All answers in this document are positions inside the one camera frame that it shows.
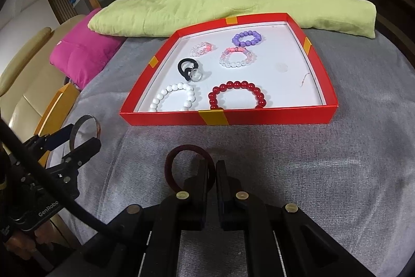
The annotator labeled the small clear pink bead bracelet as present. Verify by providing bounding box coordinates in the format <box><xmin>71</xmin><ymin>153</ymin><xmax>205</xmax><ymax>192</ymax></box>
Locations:
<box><xmin>189</xmin><ymin>41</ymin><xmax>215</xmax><ymax>58</ymax></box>

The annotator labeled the clear plastic ring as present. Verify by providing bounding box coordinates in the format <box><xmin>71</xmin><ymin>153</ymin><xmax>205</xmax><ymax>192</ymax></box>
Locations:
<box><xmin>190</xmin><ymin>67</ymin><xmax>206</xmax><ymax>83</ymax></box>

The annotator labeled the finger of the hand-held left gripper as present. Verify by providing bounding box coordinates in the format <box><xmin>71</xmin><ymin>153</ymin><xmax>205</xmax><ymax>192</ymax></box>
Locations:
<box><xmin>21</xmin><ymin>124</ymin><xmax>78</xmax><ymax>155</ymax></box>
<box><xmin>49</xmin><ymin>137</ymin><xmax>102</xmax><ymax>182</ymax></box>

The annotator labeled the dark thin hair band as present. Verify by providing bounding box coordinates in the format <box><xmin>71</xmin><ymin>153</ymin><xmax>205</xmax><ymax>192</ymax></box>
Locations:
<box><xmin>70</xmin><ymin>115</ymin><xmax>102</xmax><ymax>152</ymax></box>

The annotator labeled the person's left hand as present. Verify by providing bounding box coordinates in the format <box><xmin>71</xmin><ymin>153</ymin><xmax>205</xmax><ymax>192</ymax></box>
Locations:
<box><xmin>3</xmin><ymin>219</ymin><xmax>56</xmax><ymax>262</ymax></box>

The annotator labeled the black hair tie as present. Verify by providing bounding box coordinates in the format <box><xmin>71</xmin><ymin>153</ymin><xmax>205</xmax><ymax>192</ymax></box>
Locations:
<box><xmin>178</xmin><ymin>58</ymin><xmax>200</xmax><ymax>82</ymax></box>

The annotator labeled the dark maroon hair tie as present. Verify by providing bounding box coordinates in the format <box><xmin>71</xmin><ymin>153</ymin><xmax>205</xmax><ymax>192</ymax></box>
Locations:
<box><xmin>165</xmin><ymin>147</ymin><xmax>215</xmax><ymax>195</ymax></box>

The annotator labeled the red bead bracelet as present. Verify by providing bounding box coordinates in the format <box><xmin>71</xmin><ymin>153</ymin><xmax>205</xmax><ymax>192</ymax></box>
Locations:
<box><xmin>208</xmin><ymin>80</ymin><xmax>267</xmax><ymax>110</ymax></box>

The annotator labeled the pink pillow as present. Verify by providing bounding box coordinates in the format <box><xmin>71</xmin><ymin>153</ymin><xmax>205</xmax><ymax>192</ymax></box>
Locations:
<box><xmin>50</xmin><ymin>9</ymin><xmax>126</xmax><ymax>90</ymax></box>

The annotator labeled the purple bead bracelet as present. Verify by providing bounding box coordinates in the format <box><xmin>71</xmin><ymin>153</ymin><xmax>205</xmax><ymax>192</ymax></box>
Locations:
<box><xmin>232</xmin><ymin>31</ymin><xmax>262</xmax><ymax>48</ymax></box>

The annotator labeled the beige sofa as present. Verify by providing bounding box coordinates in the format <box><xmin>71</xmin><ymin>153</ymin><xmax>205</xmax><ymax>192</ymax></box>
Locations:
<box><xmin>0</xmin><ymin>14</ymin><xmax>89</xmax><ymax>232</ymax></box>

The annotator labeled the pink and white bead bracelet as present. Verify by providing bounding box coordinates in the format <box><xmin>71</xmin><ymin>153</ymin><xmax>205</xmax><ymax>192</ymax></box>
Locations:
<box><xmin>219</xmin><ymin>46</ymin><xmax>253</xmax><ymax>68</ymax></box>

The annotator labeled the black cable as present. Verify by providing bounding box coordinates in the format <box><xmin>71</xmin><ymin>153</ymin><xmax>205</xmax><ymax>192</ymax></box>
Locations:
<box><xmin>0</xmin><ymin>119</ymin><xmax>127</xmax><ymax>240</ymax></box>

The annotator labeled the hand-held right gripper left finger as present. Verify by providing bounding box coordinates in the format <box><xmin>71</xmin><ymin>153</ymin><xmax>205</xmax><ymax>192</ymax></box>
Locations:
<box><xmin>84</xmin><ymin>160</ymin><xmax>216</xmax><ymax>277</ymax></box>

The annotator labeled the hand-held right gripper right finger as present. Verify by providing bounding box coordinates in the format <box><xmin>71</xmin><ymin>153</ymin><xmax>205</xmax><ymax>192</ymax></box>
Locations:
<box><xmin>216</xmin><ymin>160</ymin><xmax>383</xmax><ymax>277</ymax></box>

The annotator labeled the grey cabinet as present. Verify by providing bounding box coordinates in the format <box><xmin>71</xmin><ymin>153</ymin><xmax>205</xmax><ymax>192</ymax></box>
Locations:
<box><xmin>72</xmin><ymin>0</ymin><xmax>93</xmax><ymax>15</ymax></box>

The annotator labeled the red shallow box tray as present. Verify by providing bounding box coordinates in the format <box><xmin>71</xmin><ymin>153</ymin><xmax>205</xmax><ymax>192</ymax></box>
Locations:
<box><xmin>119</xmin><ymin>13</ymin><xmax>338</xmax><ymax>127</ymax></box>

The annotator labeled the light green blanket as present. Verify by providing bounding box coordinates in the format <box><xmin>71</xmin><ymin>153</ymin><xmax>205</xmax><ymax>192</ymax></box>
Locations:
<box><xmin>88</xmin><ymin>0</ymin><xmax>377</xmax><ymax>39</ymax></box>

